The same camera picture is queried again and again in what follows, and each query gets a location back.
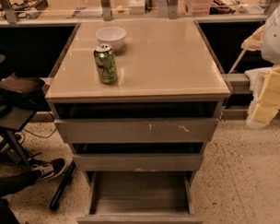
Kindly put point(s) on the foam gripper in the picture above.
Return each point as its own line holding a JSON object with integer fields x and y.
{"x": 274, "y": 40}

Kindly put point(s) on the dark brown bag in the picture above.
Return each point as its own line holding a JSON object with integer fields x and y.
{"x": 26, "y": 93}

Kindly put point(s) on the grey middle drawer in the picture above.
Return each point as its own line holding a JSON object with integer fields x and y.
{"x": 138, "y": 157}

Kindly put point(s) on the white ceramic bowl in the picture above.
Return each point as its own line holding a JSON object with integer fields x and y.
{"x": 113, "y": 36}

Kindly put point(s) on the green soda can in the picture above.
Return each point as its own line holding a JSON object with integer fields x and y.
{"x": 105, "y": 63}

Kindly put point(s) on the grey drawer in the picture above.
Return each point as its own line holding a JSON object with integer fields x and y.
{"x": 146, "y": 197}
{"x": 138, "y": 157}
{"x": 136, "y": 123}

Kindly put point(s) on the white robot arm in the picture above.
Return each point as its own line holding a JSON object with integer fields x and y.
{"x": 266, "y": 39}

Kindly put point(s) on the black and white sneaker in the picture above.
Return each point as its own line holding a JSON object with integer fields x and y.
{"x": 48, "y": 170}

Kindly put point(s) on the grey bottom drawer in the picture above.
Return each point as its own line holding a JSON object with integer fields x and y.
{"x": 146, "y": 197}

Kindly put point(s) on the grey top drawer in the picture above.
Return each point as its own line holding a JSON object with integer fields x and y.
{"x": 136, "y": 123}

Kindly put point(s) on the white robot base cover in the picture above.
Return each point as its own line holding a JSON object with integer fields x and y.
{"x": 255, "y": 76}

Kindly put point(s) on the black folding stool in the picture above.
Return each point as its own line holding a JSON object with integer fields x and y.
{"x": 12, "y": 120}

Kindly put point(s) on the white rod with tip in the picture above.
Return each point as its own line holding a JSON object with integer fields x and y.
{"x": 232, "y": 68}

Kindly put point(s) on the grey drawer cabinet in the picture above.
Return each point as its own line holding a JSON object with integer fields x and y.
{"x": 162, "y": 60}

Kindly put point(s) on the pink plastic drawer box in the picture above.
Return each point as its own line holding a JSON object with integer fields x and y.
{"x": 197, "y": 7}

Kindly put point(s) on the black chair leg tube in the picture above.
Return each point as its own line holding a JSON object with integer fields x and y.
{"x": 64, "y": 182}

